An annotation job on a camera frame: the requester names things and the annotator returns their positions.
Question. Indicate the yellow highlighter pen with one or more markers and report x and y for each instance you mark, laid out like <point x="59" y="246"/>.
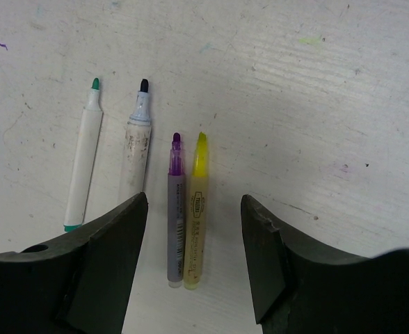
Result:
<point x="196" y="217"/>

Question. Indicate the blue cap white marker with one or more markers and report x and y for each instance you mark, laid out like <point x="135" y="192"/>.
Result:
<point x="136" y="146"/>

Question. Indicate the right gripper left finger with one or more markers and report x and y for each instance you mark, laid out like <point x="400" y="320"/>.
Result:
<point x="81" y="281"/>

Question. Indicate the pink slim pen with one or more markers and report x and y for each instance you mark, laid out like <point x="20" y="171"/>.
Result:
<point x="176" y="198"/>

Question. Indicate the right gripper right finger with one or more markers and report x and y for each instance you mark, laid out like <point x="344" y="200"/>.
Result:
<point x="291" y="274"/>

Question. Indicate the green acrylic marker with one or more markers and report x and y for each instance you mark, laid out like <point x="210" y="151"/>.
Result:
<point x="84" y="159"/>

